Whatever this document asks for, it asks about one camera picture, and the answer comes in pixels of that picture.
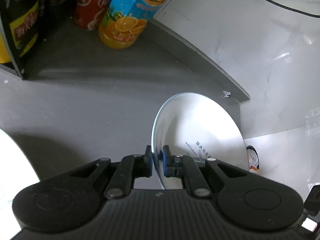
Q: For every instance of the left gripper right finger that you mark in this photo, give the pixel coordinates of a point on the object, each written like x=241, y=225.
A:
x=243, y=198

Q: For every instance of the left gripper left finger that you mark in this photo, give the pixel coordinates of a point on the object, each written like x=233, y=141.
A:
x=72, y=199

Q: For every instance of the large flower pattern plate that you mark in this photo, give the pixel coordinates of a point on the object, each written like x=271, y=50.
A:
x=16, y=171

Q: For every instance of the small white bakery plate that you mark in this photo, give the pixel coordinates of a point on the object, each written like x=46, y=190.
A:
x=195, y=125

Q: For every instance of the brown pot with packets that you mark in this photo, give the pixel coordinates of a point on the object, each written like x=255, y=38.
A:
x=253, y=158

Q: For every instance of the black metal spice rack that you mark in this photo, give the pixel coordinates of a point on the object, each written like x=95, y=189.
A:
x=51, y=14

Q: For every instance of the large soy sauce bottle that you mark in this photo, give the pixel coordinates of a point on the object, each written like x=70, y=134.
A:
x=21, y=15

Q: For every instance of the red cola can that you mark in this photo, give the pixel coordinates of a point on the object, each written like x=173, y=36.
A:
x=89, y=13

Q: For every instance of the orange juice bottle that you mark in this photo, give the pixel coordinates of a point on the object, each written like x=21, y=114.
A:
x=125, y=20

